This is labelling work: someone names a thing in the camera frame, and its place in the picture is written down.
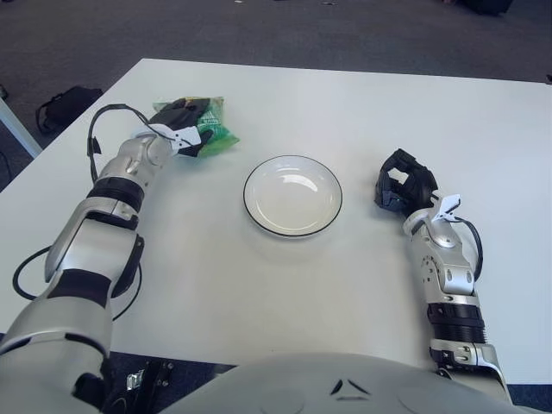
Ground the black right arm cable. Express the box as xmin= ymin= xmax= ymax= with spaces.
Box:
xmin=455 ymin=218 xmax=485 ymax=278

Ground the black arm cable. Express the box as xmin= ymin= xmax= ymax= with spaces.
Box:
xmin=12 ymin=102 xmax=183 ymax=323
xmin=455 ymin=218 xmax=485 ymax=278

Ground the green chips snack bag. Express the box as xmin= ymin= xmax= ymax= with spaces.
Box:
xmin=153 ymin=95 xmax=241 ymax=158

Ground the white furniture leg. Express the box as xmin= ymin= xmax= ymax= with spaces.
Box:
xmin=0 ymin=91 xmax=44 ymax=159

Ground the white plate black rim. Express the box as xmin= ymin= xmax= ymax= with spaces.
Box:
xmin=241 ymin=154 xmax=344 ymax=238

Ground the shiny metal bracket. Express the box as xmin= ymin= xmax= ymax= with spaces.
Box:
xmin=124 ymin=361 xmax=176 ymax=396

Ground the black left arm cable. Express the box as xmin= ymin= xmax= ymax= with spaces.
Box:
xmin=12 ymin=102 xmax=183 ymax=323

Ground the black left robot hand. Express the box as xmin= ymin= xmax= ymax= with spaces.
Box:
xmin=147 ymin=97 xmax=216 ymax=159

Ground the black bag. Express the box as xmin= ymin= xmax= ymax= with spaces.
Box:
xmin=34 ymin=85 xmax=104 ymax=135

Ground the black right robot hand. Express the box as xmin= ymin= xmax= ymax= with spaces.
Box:
xmin=373 ymin=147 xmax=441 ymax=213

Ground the dark suitcase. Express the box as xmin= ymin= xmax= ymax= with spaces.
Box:
xmin=455 ymin=0 xmax=515 ymax=17

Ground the grey robot torso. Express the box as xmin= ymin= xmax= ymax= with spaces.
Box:
xmin=159 ymin=351 xmax=552 ymax=414

